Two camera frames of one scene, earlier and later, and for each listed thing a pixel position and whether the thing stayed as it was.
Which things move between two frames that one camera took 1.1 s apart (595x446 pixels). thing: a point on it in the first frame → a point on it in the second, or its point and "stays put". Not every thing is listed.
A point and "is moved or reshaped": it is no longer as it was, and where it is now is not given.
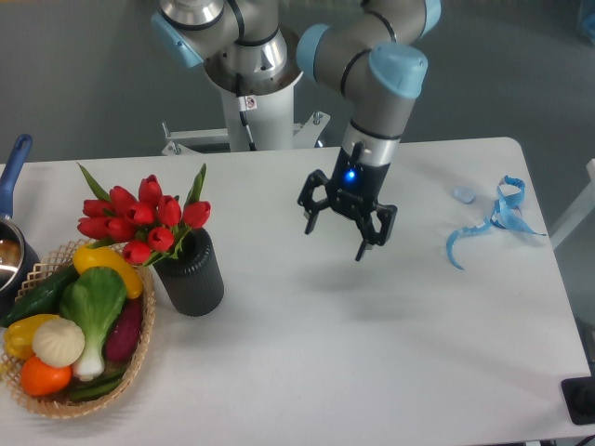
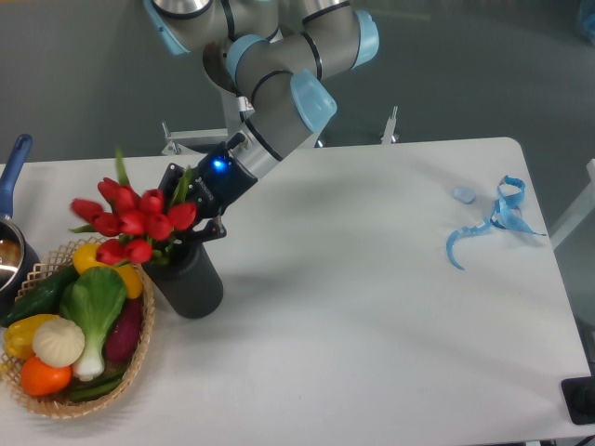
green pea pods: [90, 389] stays put
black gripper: [354, 186] → [217, 180]
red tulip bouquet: [150, 226] is moved or reshaped
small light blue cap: [464, 193] stays put
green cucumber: [42, 295] stays put
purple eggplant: [123, 335] stays put
